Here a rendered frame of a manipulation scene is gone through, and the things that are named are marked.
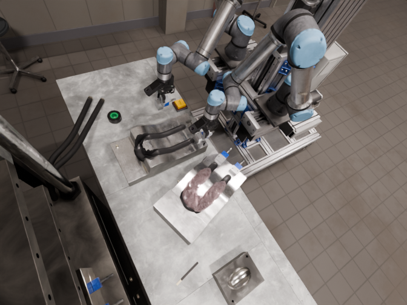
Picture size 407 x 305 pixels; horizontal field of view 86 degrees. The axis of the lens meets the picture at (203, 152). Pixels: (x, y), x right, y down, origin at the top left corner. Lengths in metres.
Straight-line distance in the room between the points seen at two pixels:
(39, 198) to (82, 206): 0.27
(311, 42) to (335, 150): 2.32
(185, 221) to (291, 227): 1.46
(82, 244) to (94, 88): 0.97
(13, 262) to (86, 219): 0.54
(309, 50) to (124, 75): 1.24
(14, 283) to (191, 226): 0.66
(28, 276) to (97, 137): 0.86
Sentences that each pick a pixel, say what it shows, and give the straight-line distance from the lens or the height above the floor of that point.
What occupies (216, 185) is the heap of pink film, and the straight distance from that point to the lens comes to 1.20.
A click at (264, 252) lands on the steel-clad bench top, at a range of 1.34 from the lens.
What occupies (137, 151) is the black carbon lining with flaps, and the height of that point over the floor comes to 0.87.
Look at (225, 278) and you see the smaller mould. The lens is 1.19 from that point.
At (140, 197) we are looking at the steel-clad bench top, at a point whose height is 0.80.
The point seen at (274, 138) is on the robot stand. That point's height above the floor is 0.21.
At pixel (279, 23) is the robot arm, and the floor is 1.55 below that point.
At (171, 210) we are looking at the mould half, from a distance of 1.13.
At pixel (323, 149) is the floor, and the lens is 3.00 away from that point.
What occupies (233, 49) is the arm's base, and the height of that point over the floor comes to 1.10.
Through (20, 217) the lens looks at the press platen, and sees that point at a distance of 0.83.
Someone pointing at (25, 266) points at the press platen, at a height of 1.29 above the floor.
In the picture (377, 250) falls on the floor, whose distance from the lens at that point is 2.94.
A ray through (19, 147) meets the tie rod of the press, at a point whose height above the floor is 1.32.
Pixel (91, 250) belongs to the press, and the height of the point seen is 0.79.
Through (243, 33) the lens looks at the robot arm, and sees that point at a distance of 1.53.
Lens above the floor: 2.01
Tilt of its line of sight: 61 degrees down
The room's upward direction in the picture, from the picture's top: 23 degrees clockwise
